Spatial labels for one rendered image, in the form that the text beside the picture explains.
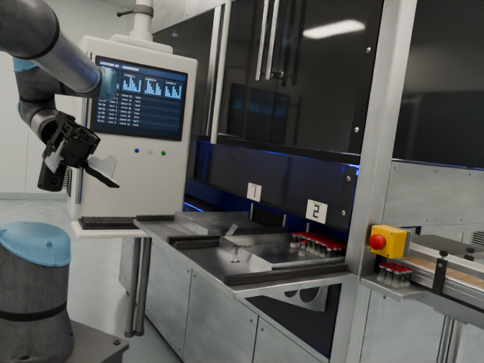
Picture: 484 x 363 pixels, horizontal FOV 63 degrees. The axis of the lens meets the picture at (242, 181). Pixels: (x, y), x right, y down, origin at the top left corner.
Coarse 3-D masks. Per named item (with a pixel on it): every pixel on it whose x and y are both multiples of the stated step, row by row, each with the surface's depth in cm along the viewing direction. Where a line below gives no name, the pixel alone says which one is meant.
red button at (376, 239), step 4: (372, 236) 102; (376, 236) 101; (380, 236) 101; (372, 240) 102; (376, 240) 101; (380, 240) 100; (384, 240) 101; (372, 244) 101; (376, 244) 101; (380, 244) 100; (384, 244) 101; (376, 248) 101; (380, 248) 101
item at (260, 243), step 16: (224, 240) 119; (240, 240) 125; (256, 240) 128; (272, 240) 132; (288, 240) 136; (240, 256) 111; (256, 256) 105; (272, 256) 117; (288, 256) 119; (304, 256) 121
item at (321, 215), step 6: (312, 204) 125; (318, 204) 123; (324, 204) 121; (312, 210) 125; (324, 210) 121; (306, 216) 127; (312, 216) 125; (318, 216) 122; (324, 216) 120; (324, 222) 120
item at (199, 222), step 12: (180, 216) 145; (192, 216) 153; (204, 216) 156; (216, 216) 159; (228, 216) 162; (240, 216) 165; (192, 228) 136; (204, 228) 129; (216, 228) 144; (228, 228) 132; (240, 228) 134; (252, 228) 137; (264, 228) 140; (276, 228) 143
